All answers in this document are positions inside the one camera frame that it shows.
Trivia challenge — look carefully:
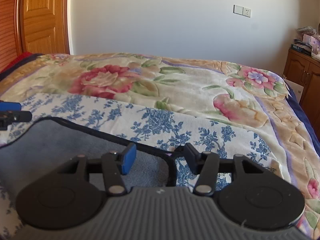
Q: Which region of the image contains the dark blue bed sheet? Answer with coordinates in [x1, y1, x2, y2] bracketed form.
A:
[285, 81, 320, 155]

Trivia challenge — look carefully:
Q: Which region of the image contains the wooden sideboard cabinet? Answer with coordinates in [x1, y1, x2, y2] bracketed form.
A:
[283, 49, 319, 133]

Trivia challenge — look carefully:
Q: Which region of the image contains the white box beside bed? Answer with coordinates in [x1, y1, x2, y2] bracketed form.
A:
[284, 79, 304, 102]

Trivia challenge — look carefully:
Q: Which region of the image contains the white wall switch socket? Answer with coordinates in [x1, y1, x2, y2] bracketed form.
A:
[233, 5, 252, 18]

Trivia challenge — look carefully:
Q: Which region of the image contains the wooden louvered wardrobe door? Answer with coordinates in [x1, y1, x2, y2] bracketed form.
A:
[0, 0, 17, 72]

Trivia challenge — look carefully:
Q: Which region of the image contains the blue floral white cloth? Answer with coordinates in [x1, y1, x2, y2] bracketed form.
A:
[0, 93, 292, 240]

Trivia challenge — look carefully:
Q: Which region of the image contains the floral pastel bed blanket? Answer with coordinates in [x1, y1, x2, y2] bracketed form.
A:
[1, 53, 319, 239]

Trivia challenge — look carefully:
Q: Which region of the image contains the red blanket at bedside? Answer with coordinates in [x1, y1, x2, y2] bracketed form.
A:
[1, 52, 37, 74]

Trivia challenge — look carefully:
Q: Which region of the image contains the purple and grey towel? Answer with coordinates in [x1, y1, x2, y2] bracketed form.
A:
[1, 118, 177, 196]

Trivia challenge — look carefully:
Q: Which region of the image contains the clutter pile on cabinet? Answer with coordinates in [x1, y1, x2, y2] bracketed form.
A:
[291, 26, 320, 61]

